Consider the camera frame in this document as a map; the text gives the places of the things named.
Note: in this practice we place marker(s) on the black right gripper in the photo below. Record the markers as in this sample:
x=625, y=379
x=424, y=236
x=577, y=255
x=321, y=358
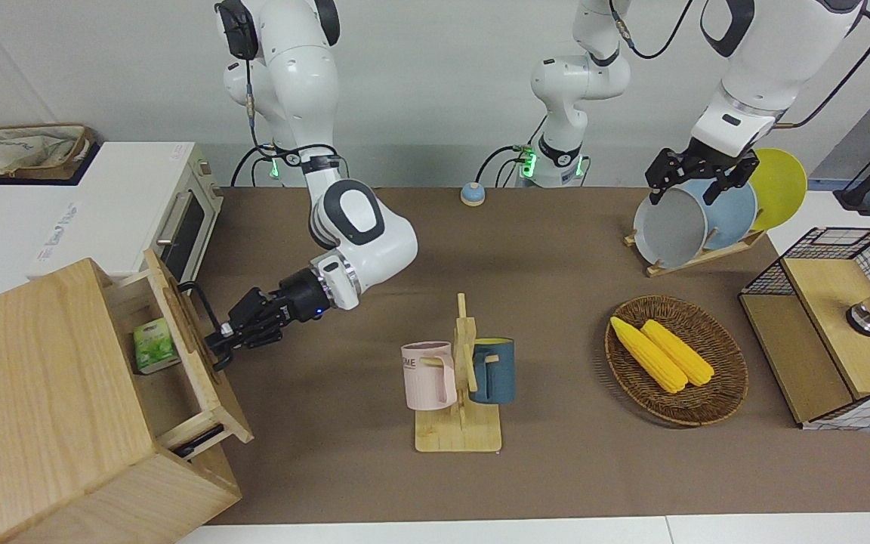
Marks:
x=273, y=311

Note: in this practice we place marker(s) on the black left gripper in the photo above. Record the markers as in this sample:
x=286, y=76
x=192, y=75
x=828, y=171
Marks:
x=707, y=165

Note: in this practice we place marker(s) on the light wooden drawer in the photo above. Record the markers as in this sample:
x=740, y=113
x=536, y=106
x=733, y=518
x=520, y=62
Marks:
x=235, y=423

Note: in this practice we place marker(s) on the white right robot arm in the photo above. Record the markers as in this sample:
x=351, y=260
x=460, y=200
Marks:
x=291, y=75

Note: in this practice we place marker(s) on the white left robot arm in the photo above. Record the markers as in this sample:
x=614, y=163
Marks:
x=760, y=68

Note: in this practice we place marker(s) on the light blue plate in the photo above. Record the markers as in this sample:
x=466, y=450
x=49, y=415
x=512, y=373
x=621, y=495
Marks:
x=729, y=219

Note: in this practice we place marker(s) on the grey plate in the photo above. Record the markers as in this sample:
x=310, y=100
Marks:
x=669, y=227

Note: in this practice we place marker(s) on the green snack packet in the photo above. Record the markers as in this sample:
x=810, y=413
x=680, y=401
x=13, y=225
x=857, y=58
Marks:
x=154, y=347

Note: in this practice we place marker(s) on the yellow plate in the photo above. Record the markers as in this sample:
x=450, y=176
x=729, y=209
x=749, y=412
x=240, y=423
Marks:
x=778, y=185

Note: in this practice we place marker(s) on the wooden plate rack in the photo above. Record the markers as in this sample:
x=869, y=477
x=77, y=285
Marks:
x=677, y=266

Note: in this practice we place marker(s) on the yellow corn cob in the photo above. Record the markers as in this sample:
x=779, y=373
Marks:
x=680, y=351
x=650, y=356

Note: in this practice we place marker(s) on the white toaster oven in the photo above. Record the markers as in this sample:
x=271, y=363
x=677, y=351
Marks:
x=125, y=196

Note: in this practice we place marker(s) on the pink mug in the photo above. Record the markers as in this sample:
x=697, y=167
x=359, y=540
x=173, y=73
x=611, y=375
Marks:
x=424, y=378

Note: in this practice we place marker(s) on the light wooden cabinet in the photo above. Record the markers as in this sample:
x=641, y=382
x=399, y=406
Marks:
x=27, y=393

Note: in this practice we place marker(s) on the brown wicker basket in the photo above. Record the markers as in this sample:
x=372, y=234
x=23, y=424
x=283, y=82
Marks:
x=707, y=408

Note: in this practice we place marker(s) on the wooden mug rack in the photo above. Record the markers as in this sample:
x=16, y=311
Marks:
x=458, y=434

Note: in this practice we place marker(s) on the dark blue mug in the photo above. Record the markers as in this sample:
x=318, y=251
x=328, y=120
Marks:
x=499, y=370

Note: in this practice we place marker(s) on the beige cloth bag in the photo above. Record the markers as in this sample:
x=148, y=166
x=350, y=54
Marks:
x=20, y=147

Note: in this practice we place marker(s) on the brown table mat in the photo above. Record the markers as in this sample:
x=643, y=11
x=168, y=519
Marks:
x=556, y=453

